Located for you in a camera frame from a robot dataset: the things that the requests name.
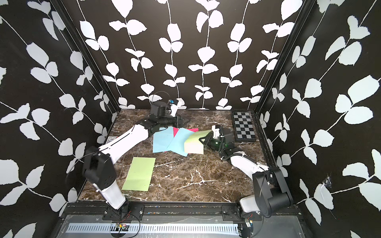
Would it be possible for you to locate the light blue paper sheet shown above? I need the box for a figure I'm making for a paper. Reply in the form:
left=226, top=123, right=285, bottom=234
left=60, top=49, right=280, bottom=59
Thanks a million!
left=166, top=128, right=194, bottom=157
left=153, top=127, right=174, bottom=153

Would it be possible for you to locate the green paper sheet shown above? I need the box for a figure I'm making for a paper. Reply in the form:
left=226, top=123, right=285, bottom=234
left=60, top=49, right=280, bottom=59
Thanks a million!
left=184, top=130, right=211, bottom=155
left=122, top=157, right=156, bottom=191

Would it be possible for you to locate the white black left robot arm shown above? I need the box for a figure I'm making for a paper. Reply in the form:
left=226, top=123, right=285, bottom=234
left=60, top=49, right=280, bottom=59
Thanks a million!
left=82, top=115, right=187, bottom=211

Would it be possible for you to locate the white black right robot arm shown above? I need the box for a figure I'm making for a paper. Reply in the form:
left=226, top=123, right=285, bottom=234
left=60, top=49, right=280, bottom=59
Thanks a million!
left=199, top=125, right=294, bottom=218

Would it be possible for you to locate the black white chessboard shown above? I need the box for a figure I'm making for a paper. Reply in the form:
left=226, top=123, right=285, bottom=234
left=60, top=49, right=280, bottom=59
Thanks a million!
left=231, top=111, right=257, bottom=142

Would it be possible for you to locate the playing card box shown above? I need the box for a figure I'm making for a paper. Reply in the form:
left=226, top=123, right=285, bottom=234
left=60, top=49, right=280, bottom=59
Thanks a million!
left=107, top=136, right=117, bottom=143

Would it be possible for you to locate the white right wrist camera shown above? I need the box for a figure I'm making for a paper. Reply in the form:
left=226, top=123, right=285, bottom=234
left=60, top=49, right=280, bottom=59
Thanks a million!
left=212, top=125, right=222, bottom=139

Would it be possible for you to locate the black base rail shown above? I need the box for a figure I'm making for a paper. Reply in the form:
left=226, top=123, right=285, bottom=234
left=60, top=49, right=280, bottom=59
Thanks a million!
left=63, top=202, right=301, bottom=222

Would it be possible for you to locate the white slotted cable duct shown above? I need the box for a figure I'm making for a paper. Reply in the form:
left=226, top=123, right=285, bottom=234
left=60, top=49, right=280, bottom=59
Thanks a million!
left=64, top=223, right=239, bottom=236

